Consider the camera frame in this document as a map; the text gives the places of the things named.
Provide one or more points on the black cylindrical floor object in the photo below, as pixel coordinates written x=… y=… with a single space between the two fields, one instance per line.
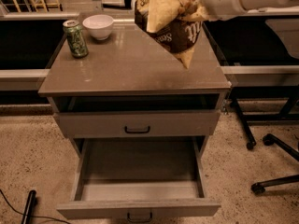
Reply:
x=28 y=212

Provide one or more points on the open middle drawer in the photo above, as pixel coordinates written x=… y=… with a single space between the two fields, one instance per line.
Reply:
x=158 y=175

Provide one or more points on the black chair base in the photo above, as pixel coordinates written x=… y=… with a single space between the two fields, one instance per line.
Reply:
x=277 y=168

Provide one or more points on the white ceramic bowl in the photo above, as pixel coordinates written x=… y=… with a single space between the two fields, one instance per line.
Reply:
x=99 y=26

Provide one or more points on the brown chip bag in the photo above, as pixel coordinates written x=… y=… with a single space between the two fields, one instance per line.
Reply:
x=161 y=20

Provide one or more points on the grey drawer cabinet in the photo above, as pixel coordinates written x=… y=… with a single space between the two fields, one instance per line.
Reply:
x=130 y=72

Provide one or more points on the black top drawer handle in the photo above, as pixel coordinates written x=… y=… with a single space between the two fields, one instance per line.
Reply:
x=137 y=130

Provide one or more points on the black drawer handle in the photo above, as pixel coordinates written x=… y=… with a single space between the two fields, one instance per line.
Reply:
x=137 y=130
x=139 y=219

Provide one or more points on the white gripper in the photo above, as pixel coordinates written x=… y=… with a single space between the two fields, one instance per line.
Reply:
x=224 y=0

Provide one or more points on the black middle drawer handle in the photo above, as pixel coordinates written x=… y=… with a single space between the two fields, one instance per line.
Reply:
x=139 y=219

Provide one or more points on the green soda can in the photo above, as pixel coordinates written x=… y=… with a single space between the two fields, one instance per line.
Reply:
x=75 y=39

